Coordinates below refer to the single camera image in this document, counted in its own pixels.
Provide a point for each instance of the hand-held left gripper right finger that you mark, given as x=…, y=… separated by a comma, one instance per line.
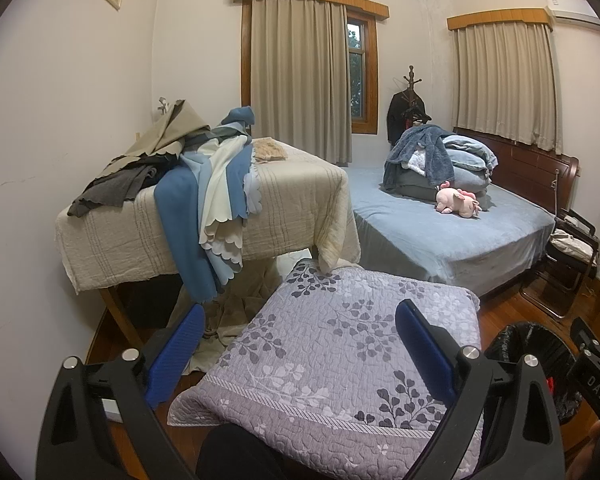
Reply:
x=422, y=350

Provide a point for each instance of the wide beige curtain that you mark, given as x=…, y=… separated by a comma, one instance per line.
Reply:
x=300, y=80

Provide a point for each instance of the blue grey striped cloth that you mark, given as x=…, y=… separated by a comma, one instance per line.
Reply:
x=240, y=117

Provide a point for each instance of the cream scalloped cloth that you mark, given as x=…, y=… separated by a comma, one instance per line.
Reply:
x=220, y=185

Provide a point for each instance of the black folding chair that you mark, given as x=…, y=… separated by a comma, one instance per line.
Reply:
x=562, y=272

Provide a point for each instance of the grey floral quilt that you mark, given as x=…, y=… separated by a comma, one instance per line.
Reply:
x=320, y=360

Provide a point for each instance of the dark wooden headboard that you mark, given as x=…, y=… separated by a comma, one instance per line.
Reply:
x=525, y=165

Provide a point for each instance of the beige curtain over headboard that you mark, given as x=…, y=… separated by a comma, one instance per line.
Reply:
x=505, y=90

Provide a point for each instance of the white air conditioner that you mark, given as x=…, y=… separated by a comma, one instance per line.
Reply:
x=575, y=10

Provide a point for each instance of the wooden coat rack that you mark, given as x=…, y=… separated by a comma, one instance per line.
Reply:
x=410, y=77

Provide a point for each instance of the wooden table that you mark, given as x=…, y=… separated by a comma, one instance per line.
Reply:
x=120, y=315

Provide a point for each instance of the beige quilted table cover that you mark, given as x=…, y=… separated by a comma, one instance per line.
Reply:
x=290, y=200

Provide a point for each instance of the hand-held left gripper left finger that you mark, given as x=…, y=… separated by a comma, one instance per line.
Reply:
x=180, y=355

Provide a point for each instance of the pile of folded bedding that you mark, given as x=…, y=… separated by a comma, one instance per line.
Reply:
x=425, y=145

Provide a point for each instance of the bed with blue sheet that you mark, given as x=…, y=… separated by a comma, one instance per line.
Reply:
x=420, y=240

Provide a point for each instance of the white wall hook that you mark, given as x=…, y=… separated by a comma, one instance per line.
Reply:
x=163, y=105

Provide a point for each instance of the blue felt cloth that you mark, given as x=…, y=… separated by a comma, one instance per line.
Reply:
x=175, y=220

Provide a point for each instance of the short wooden pelmet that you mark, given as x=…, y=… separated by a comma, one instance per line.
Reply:
x=500, y=17

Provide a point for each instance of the white folded cloth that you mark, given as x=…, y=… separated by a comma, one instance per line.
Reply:
x=417, y=162

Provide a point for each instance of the black bagged trash bin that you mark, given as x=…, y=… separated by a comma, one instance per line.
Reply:
x=510, y=345

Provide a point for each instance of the grey pillow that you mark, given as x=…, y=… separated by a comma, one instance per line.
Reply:
x=410, y=185

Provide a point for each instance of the pink plush toy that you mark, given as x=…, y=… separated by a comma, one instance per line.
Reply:
x=452, y=200

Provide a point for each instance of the tan lace cloth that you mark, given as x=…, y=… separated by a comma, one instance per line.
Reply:
x=267, y=150

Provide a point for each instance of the wooden framed window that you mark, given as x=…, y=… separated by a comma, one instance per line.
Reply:
x=370, y=75

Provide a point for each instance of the light blue folded duvet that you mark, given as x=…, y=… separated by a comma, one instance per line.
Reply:
x=470, y=160

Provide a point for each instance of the light blue scalloped cloth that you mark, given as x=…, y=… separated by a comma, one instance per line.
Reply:
x=252, y=195

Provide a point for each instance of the dark grey cloth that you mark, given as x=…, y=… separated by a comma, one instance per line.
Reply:
x=110, y=190

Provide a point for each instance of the person's dark trouser leg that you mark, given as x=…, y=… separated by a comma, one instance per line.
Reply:
x=240, y=455

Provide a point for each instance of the beige chair cushion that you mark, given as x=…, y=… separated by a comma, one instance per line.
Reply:
x=572, y=247

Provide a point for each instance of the dark hanging coat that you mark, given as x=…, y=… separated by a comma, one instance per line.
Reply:
x=395, y=115

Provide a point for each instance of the person's right hand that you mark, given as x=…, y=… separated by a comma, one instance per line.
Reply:
x=592, y=460

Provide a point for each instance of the beige draped sheet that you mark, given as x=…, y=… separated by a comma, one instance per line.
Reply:
x=240, y=310

